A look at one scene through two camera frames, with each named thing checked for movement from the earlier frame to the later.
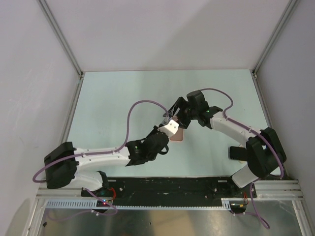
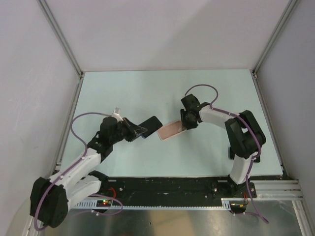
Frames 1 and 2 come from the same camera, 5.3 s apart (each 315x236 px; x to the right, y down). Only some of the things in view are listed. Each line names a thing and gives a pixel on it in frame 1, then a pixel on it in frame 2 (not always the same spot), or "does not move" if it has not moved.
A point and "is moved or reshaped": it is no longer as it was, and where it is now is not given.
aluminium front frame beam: x=283 y=190 does not move
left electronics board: x=104 y=203 does not move
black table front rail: x=172 y=191 does not move
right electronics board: x=238 y=207 does not move
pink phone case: x=178 y=136 is moved or reshaped
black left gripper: x=154 y=131 to x=138 y=131
